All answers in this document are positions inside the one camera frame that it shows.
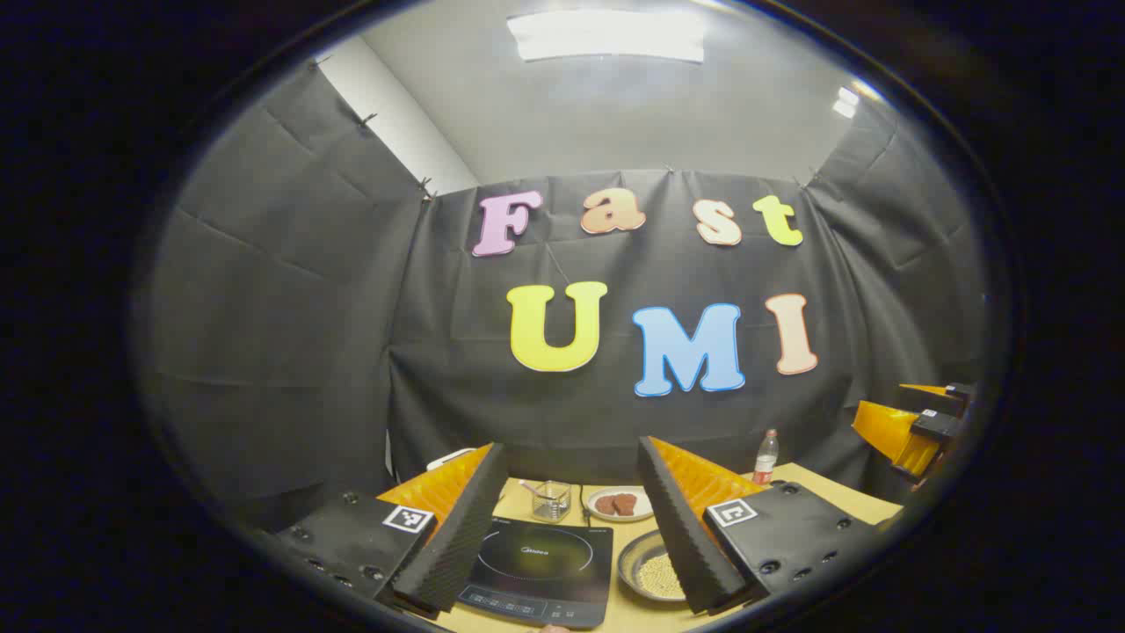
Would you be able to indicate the stainless steel pot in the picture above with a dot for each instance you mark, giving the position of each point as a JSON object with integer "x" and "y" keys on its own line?
{"x": 635, "y": 563}

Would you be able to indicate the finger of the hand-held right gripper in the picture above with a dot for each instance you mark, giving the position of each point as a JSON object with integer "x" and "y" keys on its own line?
{"x": 940, "y": 397}
{"x": 892, "y": 431}

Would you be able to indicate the black induction cooktop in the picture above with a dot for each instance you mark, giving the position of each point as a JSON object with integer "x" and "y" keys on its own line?
{"x": 545, "y": 563}

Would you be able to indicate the black backdrop cloth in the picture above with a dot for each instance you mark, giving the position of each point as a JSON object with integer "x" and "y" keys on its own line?
{"x": 308, "y": 334}

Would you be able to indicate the white oval plate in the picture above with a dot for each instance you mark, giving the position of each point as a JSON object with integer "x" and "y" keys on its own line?
{"x": 606, "y": 517}

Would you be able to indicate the clear plastic water bottle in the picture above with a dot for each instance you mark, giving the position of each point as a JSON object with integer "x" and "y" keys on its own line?
{"x": 765, "y": 459}

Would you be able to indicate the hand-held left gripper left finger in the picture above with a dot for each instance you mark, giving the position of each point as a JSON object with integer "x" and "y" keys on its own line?
{"x": 457, "y": 536}

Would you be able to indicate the large ceiling light panel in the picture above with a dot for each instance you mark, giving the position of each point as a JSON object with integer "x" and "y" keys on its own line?
{"x": 606, "y": 35}

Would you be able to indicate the small ceiling light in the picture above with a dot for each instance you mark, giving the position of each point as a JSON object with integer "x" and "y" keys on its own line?
{"x": 845, "y": 102}

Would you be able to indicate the pile of yellow soybeans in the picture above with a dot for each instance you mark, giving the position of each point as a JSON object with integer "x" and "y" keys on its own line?
{"x": 661, "y": 576}

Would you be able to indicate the brown meat slice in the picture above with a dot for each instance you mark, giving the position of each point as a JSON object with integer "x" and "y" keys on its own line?
{"x": 606, "y": 505}
{"x": 625, "y": 504}

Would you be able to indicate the white toaster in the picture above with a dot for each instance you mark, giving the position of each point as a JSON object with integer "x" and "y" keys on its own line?
{"x": 450, "y": 457}

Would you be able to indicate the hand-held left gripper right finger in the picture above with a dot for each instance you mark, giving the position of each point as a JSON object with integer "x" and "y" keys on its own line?
{"x": 690, "y": 545}

